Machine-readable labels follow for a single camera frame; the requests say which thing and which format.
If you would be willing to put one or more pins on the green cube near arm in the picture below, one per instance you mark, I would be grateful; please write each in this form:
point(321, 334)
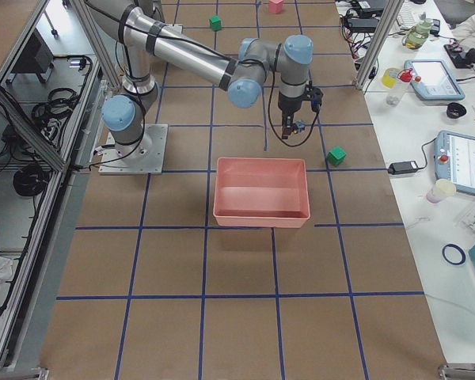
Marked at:
point(215, 23)

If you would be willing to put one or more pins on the teach pendant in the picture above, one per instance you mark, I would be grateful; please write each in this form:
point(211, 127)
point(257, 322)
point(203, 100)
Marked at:
point(436, 83)
point(454, 160)

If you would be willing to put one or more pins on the pink cube near edge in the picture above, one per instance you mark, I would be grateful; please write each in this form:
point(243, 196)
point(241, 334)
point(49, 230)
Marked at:
point(275, 6)

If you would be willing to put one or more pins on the pink plastic tray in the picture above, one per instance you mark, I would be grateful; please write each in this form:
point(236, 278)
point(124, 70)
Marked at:
point(261, 192)

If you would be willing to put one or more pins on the white plastic cup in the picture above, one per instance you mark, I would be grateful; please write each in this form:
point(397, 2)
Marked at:
point(441, 190)

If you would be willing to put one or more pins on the yellow tape roll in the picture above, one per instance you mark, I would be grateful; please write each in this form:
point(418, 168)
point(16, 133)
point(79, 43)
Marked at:
point(390, 77)

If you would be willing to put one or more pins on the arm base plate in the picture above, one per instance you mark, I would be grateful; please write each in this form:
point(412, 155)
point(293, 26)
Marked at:
point(148, 158)

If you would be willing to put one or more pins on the yellow push button switch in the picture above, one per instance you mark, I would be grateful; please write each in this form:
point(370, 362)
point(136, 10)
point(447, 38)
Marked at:
point(298, 127)

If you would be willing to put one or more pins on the aluminium frame post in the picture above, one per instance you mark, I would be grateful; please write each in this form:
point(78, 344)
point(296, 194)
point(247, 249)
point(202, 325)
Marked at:
point(386, 22)

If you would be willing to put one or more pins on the green cube near tray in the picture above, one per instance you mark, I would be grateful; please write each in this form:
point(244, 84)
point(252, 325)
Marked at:
point(336, 156)

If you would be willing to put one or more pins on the black power adapter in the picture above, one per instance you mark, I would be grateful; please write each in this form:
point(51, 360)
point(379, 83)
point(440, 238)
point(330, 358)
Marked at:
point(402, 167)

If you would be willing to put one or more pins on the upper teach pendant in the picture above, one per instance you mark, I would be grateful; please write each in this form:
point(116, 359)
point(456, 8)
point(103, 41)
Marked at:
point(436, 83)

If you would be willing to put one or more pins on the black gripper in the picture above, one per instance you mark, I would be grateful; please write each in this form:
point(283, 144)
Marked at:
point(290, 106)

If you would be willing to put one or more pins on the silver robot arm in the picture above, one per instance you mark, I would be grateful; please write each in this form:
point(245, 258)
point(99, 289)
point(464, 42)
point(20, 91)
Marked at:
point(242, 78)

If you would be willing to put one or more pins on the lower teach pendant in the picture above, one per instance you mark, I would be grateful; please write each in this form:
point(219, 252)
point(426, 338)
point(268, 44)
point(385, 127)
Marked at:
point(454, 160)

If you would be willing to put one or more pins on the red capped squeeze bottle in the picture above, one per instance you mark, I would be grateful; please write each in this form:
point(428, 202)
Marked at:
point(404, 79)

